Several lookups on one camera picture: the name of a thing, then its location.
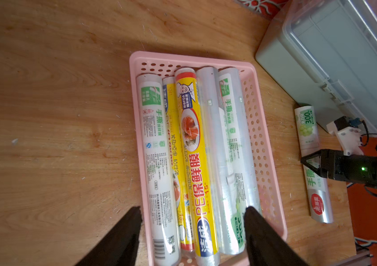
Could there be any pink plastic basket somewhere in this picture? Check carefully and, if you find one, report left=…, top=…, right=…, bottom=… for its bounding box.
left=129, top=51, right=288, bottom=266

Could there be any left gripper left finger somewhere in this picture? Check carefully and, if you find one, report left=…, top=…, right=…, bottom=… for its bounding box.
left=77, top=206, right=142, bottom=266

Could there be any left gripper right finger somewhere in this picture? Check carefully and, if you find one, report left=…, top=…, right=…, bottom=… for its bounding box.
left=244, top=206, right=307, bottom=266

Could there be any yellow wrap roll long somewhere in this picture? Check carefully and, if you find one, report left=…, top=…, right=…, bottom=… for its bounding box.
left=162, top=76, right=195, bottom=258

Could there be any thick white green wrap roll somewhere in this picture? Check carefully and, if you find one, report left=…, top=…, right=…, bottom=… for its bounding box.
left=294, top=105, right=334, bottom=223

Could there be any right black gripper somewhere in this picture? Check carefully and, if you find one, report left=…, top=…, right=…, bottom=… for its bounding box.
left=300, top=116, right=377, bottom=190

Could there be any white green 300 wrap roll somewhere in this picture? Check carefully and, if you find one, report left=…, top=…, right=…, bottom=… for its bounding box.
left=196, top=66, right=246, bottom=256

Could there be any grey plastic toolbox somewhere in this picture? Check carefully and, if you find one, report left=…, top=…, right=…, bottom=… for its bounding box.
left=255, top=1, right=377, bottom=133

